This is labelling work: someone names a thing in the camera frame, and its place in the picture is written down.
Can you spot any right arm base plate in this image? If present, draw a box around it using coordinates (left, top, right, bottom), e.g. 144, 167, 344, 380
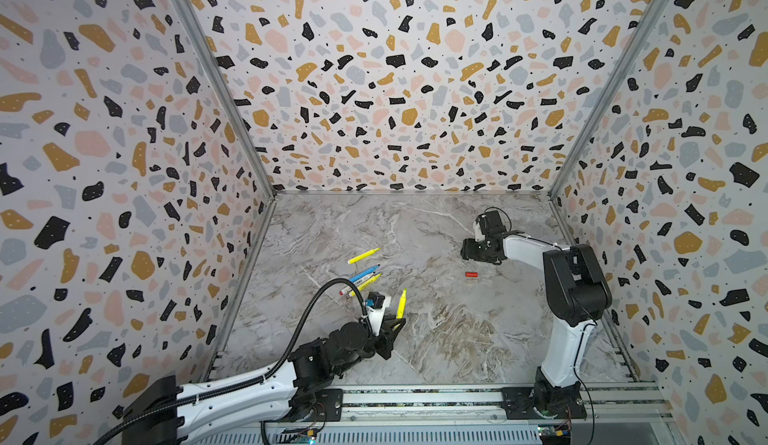
501, 385, 587, 420

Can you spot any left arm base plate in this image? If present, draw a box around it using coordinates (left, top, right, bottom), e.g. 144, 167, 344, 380
283, 389, 344, 422

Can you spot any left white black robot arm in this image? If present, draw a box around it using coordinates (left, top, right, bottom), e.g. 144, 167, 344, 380
120, 318, 406, 444

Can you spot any yellow highlighter pen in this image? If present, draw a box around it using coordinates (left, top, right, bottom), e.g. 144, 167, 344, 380
347, 247, 380, 265
357, 274, 382, 291
396, 289, 407, 319

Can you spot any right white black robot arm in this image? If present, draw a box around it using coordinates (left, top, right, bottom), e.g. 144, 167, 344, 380
461, 207, 612, 418

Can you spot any blue pen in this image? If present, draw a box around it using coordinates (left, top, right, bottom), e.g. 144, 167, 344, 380
349, 264, 380, 284

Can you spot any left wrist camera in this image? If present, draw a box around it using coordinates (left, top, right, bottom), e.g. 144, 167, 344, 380
365, 292, 391, 336

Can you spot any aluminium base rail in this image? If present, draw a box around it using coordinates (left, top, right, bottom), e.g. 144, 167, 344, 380
167, 383, 676, 445

